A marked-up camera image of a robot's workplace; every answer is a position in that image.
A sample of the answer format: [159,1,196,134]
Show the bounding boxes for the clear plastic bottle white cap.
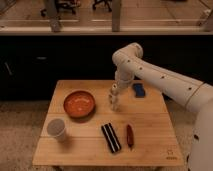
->
[109,84,119,111]

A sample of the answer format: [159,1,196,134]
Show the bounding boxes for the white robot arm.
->
[109,43,213,171]

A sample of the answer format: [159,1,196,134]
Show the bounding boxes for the blue sponge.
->
[133,83,145,98]

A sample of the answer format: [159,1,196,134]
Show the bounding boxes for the orange bowl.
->
[63,91,96,118]

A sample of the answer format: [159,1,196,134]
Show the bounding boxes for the black white striped case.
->
[101,123,121,153]

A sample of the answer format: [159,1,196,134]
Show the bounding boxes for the wooden table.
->
[33,80,183,166]

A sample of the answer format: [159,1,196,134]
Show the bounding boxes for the red brown pocket knife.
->
[126,125,134,148]

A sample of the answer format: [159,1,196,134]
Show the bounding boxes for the white paper cup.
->
[47,119,67,142]

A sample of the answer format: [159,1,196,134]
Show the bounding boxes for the black office chair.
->
[40,0,81,17]
[92,0,113,13]

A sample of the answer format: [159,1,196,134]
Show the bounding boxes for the grey metal post centre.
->
[112,0,121,32]

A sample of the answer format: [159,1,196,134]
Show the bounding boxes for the grey metal post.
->
[112,0,121,32]
[44,0,61,32]

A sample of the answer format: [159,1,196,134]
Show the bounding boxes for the grey metal post left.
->
[44,0,61,32]

